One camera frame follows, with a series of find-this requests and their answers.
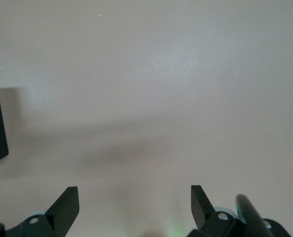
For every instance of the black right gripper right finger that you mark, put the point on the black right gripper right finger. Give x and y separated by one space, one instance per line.
201 209

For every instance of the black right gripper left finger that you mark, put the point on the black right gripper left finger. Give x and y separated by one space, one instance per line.
62 209

